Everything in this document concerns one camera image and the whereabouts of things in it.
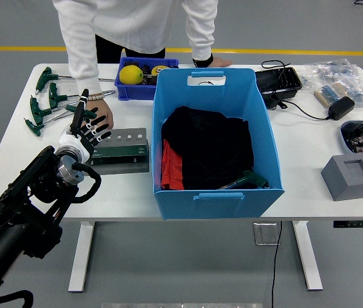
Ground person's left hand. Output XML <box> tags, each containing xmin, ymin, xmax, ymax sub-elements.
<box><xmin>207</xmin><ymin>56</ymin><xmax>233</xmax><ymax>68</ymax></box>

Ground person's right hand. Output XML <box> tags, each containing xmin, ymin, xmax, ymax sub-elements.
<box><xmin>86</xmin><ymin>96</ymin><xmax>115</xmax><ymax>131</ymax></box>

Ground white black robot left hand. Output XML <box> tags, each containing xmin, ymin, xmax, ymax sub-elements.
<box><xmin>58</xmin><ymin>89</ymin><xmax>113</xmax><ymax>165</ymax></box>

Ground green grey hex key stand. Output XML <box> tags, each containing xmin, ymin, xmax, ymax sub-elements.
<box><xmin>89</xmin><ymin>127</ymin><xmax>150</xmax><ymax>160</ymax></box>

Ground large green T-handle hex key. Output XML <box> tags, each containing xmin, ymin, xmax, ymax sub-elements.
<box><xmin>218</xmin><ymin>169</ymin><xmax>271</xmax><ymax>191</ymax></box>

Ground large blue plastic box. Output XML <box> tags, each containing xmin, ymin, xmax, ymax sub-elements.
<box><xmin>151</xmin><ymin>67</ymin><xmax>285</xmax><ymax>221</ymax></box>

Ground grey cube box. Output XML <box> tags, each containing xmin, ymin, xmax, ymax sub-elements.
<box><xmin>321</xmin><ymin>153</ymin><xmax>363</xmax><ymax>202</ymax></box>

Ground black wristband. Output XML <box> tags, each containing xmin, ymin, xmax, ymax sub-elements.
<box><xmin>192</xmin><ymin>53</ymin><xmax>215</xmax><ymax>68</ymax></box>

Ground small blue parts bin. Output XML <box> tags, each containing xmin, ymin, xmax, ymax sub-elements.
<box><xmin>114</xmin><ymin>56</ymin><xmax>180</xmax><ymax>101</ymax></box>

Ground yellow lemon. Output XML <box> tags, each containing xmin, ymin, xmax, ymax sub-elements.
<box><xmin>119</xmin><ymin>64</ymin><xmax>145</xmax><ymax>85</ymax></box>

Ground dark small parts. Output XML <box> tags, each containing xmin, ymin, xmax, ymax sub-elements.
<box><xmin>141</xmin><ymin>64</ymin><xmax>156</xmax><ymax>86</ymax></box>

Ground black plastic tray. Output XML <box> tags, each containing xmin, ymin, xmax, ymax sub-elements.
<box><xmin>253</xmin><ymin>67</ymin><xmax>303</xmax><ymax>110</ymax></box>

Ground black cloth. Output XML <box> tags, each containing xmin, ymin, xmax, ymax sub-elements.
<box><xmin>161</xmin><ymin>105</ymin><xmax>256</xmax><ymax>191</ymax></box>

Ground red cloth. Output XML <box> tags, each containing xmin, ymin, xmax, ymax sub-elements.
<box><xmin>161</xmin><ymin>138</ymin><xmax>184</xmax><ymax>191</ymax></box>

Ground person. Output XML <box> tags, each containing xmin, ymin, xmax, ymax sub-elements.
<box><xmin>52</xmin><ymin>0</ymin><xmax>233</xmax><ymax>131</ymax></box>

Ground taped resistor strip bundle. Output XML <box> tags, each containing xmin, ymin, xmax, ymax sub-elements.
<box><xmin>314</xmin><ymin>81</ymin><xmax>351</xmax><ymax>107</ymax></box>

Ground white table leg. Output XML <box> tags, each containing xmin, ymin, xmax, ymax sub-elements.
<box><xmin>292</xmin><ymin>220</ymin><xmax>324</xmax><ymax>291</ymax></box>
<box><xmin>67</xmin><ymin>221</ymin><xmax>96</xmax><ymax>293</ymax></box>

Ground clear bags of components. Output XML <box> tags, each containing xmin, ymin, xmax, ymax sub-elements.
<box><xmin>298</xmin><ymin>58</ymin><xmax>363</xmax><ymax>112</ymax></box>

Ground black power adapter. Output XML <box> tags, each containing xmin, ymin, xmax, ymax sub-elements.
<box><xmin>328</xmin><ymin>96</ymin><xmax>355</xmax><ymax>121</ymax></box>

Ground metal floor socket cover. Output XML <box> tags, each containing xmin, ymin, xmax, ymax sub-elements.
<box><xmin>253</xmin><ymin>222</ymin><xmax>281</xmax><ymax>246</ymax></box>

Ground black table control panel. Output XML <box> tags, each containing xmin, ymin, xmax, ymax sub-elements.
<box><xmin>333</xmin><ymin>219</ymin><xmax>363</xmax><ymax>229</ymax></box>

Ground black adapter cord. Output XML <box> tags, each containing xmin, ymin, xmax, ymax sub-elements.
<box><xmin>260</xmin><ymin>59</ymin><xmax>332</xmax><ymax>121</ymax></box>

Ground black hanging cable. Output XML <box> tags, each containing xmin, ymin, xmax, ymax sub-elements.
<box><xmin>270</xmin><ymin>221</ymin><xmax>283</xmax><ymax>308</ymax></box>

